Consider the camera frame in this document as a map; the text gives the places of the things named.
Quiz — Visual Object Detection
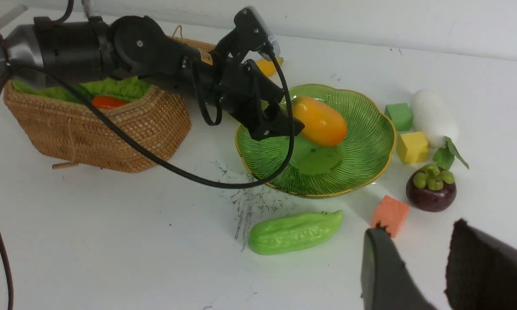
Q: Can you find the green glass leaf plate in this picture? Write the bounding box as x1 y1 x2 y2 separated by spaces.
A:
235 84 397 199

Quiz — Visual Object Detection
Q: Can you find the white toy radish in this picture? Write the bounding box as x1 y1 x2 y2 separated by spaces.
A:
409 90 470 171

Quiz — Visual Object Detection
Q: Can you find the orange foam cube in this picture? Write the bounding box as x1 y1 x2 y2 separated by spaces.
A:
371 195 411 238

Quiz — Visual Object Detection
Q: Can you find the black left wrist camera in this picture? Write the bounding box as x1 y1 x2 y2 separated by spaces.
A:
233 6 280 61

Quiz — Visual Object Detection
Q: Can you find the orange yellow toy mango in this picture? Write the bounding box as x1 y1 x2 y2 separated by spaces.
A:
291 96 348 147

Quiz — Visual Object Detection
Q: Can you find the black left camera cable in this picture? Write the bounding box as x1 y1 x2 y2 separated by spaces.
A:
0 52 295 310

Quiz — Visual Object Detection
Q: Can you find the purple toy mangosteen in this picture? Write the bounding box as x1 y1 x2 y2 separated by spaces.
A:
406 164 457 212

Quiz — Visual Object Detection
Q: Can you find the orange toy carrot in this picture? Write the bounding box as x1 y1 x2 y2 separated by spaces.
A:
92 96 128 109

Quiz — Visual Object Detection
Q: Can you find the yellow toy banana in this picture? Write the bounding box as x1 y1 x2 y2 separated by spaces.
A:
255 58 277 78

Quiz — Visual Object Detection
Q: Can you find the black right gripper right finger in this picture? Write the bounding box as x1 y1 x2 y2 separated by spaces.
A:
445 219 517 310

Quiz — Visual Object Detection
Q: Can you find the woven wicker basket green lining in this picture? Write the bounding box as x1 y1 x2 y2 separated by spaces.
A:
3 37 216 174

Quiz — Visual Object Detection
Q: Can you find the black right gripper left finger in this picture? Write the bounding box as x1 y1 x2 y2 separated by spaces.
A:
361 228 435 310

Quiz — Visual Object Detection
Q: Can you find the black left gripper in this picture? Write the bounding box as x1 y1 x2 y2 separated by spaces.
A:
198 41 305 141

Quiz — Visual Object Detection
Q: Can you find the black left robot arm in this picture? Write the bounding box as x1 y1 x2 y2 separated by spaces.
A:
0 6 305 141

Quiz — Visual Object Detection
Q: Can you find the yellow foam cube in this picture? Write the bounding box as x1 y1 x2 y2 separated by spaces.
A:
396 131 430 164

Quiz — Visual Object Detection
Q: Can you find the green toy bitter gourd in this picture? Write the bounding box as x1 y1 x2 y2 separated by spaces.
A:
247 210 344 255

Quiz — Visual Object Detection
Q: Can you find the green foam cube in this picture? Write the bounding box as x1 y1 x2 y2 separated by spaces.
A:
384 102 413 132

